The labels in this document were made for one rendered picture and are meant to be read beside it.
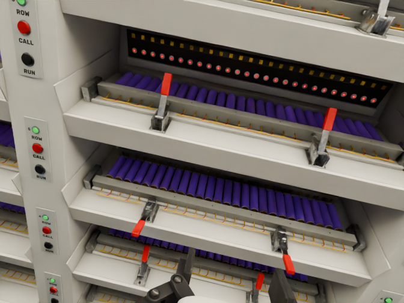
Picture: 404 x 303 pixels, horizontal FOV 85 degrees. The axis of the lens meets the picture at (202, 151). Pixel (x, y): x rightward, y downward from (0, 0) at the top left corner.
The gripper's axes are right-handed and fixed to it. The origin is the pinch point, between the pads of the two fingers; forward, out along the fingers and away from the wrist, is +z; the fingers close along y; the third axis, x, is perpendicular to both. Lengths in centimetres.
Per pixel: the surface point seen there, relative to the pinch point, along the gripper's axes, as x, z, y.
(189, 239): -10.0, 19.9, -5.1
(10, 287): -44, 30, -51
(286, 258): -6.4, 15.5, 12.1
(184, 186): -2.1, 26.8, -8.8
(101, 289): -40, 33, -27
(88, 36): 23.5, 20.4, -30.2
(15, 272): -42, 34, -53
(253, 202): -2.0, 26.9, 6.9
